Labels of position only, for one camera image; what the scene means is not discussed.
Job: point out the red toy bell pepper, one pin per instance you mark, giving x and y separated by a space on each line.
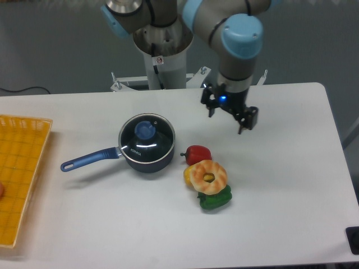
195 154

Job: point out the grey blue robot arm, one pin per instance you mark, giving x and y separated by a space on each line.
230 28

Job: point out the green toy bell pepper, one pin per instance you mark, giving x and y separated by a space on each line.
211 202

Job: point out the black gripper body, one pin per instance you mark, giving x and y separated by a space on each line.
230 101

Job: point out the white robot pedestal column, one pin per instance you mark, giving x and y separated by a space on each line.
165 54

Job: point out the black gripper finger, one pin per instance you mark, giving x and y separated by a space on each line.
247 119
209 100

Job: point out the white metal base frame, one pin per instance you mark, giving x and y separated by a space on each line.
139 83

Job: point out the glass lid blue knob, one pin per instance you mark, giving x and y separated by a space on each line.
147 138

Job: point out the orange plastic basket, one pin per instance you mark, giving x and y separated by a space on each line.
23 140

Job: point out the black table corner fixture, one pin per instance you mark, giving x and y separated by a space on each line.
353 238

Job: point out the yellow toy bell pepper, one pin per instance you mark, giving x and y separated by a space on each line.
186 176

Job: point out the dark blue saucepan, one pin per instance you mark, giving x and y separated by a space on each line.
115 153

